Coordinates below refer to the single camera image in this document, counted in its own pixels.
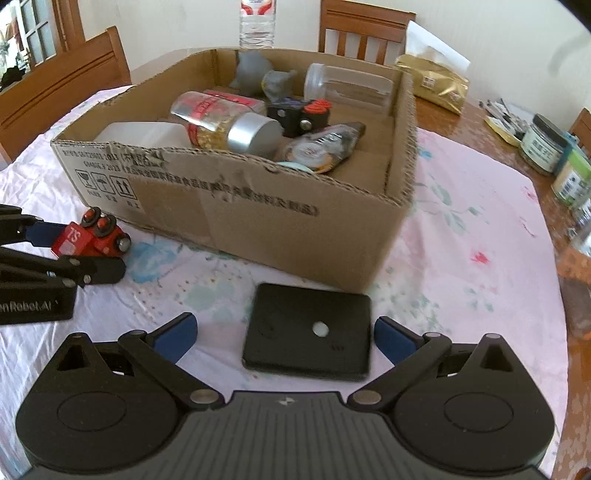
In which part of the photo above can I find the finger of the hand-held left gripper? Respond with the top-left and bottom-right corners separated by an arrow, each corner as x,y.
0,248 -> 128,289
0,205 -> 71,249

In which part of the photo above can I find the red-label jar with silver lid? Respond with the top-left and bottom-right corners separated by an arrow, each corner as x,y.
170,91 -> 283,158

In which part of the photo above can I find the yellow sticky note pad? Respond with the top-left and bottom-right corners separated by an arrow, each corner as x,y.
485,115 -> 523,147

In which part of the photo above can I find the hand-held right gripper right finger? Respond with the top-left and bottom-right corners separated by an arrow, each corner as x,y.
346,316 -> 539,412

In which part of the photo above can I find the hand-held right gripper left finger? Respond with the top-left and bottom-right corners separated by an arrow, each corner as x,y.
50,312 -> 227,412

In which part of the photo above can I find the wooden door with glass panes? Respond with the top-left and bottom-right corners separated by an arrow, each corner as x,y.
0,0 -> 86,81

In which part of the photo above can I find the black square case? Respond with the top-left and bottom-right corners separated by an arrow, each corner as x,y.
241,282 -> 373,382

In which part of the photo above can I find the black red toy block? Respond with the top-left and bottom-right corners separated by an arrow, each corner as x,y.
267,98 -> 334,138

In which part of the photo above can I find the gold tissue pack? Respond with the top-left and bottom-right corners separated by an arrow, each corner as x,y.
392,21 -> 471,116

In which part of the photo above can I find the clear plastic jar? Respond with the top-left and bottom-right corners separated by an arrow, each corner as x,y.
303,63 -> 395,114

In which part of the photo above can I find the glass jar with black lid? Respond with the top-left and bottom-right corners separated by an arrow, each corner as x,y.
520,114 -> 570,176

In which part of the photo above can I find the bundle of pens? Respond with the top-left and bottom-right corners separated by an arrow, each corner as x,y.
480,98 -> 527,139

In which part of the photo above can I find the jar with green lid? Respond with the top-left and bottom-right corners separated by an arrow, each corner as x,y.
551,148 -> 591,207

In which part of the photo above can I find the pink floral cloth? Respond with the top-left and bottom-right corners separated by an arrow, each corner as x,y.
0,85 -> 570,480

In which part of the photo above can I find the wooden chair with grooved backrest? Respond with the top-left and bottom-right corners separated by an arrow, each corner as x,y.
0,25 -> 132,160

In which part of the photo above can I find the small wooden chair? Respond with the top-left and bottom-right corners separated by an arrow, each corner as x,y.
569,107 -> 591,155

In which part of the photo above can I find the brown cardboard box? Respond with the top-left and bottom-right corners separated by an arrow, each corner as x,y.
50,46 -> 419,294

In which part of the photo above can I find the clear water bottle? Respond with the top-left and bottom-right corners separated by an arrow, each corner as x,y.
239,0 -> 278,49

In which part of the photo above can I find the wooden slat-back chair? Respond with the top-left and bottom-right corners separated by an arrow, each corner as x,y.
318,0 -> 416,66

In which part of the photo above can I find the red toy car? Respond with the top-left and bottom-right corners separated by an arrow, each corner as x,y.
51,208 -> 133,259

